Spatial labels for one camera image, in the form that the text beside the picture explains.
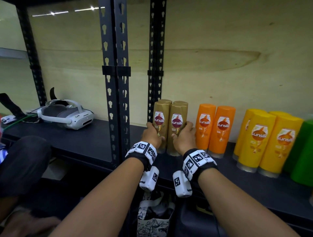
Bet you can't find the person's right hand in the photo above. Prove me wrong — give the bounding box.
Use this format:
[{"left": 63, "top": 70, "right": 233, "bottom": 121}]
[{"left": 171, "top": 121, "right": 197, "bottom": 156}]

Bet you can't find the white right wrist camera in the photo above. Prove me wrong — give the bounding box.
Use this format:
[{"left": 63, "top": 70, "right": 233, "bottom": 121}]
[{"left": 172, "top": 170, "right": 193, "bottom": 198}]

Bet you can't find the white metal rack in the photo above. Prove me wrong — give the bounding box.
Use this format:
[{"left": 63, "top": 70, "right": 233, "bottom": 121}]
[{"left": 0, "top": 48, "right": 27, "bottom": 60}]

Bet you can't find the person's left forearm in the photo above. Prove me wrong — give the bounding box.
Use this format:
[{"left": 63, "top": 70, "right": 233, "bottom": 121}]
[{"left": 49, "top": 157, "right": 145, "bottom": 237}]

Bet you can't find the patterned fabric bag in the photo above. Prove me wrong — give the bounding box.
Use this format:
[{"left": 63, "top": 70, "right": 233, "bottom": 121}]
[{"left": 137, "top": 190, "right": 175, "bottom": 237}]

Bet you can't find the wristband with marker tags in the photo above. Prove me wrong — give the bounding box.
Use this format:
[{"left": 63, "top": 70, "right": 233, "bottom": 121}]
[
  {"left": 125, "top": 141, "right": 157, "bottom": 171},
  {"left": 182, "top": 148, "right": 217, "bottom": 182}
]

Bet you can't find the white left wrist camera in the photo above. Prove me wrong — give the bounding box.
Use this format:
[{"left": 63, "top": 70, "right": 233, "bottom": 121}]
[{"left": 139, "top": 166, "right": 160, "bottom": 192}]

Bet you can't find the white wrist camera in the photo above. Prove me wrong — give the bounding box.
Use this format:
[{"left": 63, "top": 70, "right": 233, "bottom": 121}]
[
  {"left": 139, "top": 166, "right": 160, "bottom": 192},
  {"left": 172, "top": 170, "right": 193, "bottom": 198}
]

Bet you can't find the small orange shampoo bottle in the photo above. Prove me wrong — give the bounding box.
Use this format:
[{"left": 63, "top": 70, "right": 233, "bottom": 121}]
[
  {"left": 195, "top": 104, "right": 217, "bottom": 152},
  {"left": 208, "top": 105, "right": 236, "bottom": 159}
]

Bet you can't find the right wristband with marker tags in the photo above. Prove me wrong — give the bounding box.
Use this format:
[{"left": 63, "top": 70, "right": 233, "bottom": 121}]
[{"left": 182, "top": 148, "right": 217, "bottom": 182}]

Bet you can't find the person's left hand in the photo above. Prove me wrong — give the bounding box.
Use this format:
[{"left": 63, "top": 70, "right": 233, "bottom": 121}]
[{"left": 141, "top": 122, "right": 166, "bottom": 149}]

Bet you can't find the person's right forearm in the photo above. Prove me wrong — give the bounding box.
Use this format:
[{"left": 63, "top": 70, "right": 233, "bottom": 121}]
[{"left": 197, "top": 168, "right": 301, "bottom": 237}]

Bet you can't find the white plastic device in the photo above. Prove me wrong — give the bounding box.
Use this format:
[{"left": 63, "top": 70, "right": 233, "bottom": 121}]
[{"left": 37, "top": 99, "right": 94, "bottom": 130}]

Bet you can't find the left wristband with marker tags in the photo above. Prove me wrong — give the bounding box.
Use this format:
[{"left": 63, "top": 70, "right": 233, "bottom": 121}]
[{"left": 125, "top": 141, "right": 157, "bottom": 171}]

